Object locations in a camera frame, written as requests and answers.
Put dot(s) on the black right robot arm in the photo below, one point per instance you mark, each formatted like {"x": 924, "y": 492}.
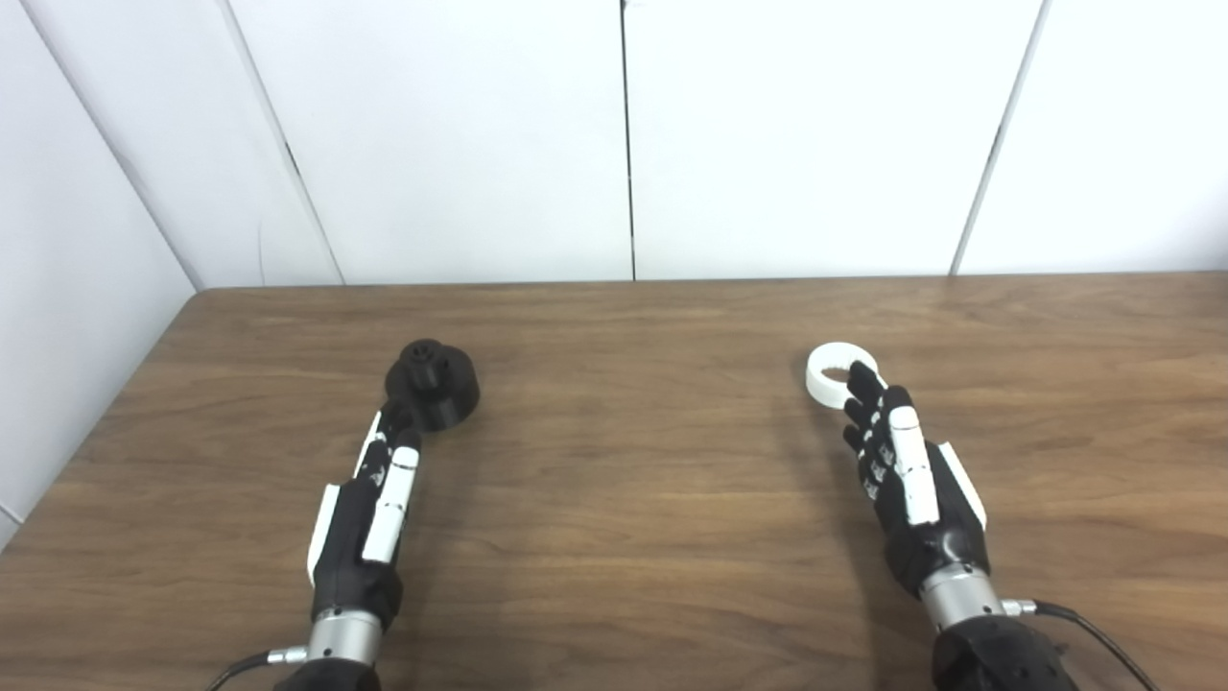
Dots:
{"x": 998, "y": 662}

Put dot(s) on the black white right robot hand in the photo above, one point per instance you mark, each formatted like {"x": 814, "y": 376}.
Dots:
{"x": 945, "y": 537}

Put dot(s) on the round black part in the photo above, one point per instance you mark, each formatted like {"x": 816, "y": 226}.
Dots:
{"x": 446, "y": 389}

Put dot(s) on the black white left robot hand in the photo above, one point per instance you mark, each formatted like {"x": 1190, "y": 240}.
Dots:
{"x": 345, "y": 537}

